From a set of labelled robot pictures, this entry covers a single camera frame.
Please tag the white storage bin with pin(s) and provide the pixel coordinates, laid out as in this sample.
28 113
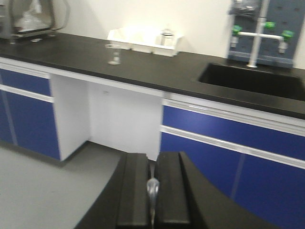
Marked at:
169 51
121 37
143 39

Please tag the black lab sink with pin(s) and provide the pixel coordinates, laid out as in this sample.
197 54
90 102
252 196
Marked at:
256 81

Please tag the white lab faucet green knobs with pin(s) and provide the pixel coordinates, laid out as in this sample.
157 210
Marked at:
258 35

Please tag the white middle storage bin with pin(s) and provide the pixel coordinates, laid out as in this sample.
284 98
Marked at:
143 39

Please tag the small clear glass beaker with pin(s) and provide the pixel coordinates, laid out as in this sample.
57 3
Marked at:
113 54

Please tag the white left storage bin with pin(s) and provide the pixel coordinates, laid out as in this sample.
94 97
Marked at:
121 37

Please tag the grey blue pegboard drying rack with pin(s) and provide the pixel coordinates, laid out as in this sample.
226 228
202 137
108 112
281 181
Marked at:
286 14

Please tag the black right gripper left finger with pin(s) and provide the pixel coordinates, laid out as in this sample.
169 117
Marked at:
123 203

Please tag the clear plastic pipette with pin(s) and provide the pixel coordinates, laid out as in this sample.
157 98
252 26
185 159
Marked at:
152 191

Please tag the blue white bench cabinet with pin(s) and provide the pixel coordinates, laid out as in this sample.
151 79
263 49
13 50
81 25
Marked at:
249 145

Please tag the steel lab appliance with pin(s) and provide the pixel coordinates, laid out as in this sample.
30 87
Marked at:
28 18

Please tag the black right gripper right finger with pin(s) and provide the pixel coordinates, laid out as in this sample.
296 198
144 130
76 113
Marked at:
188 200

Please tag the white right storage bin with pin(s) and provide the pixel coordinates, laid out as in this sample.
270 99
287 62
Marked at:
169 51

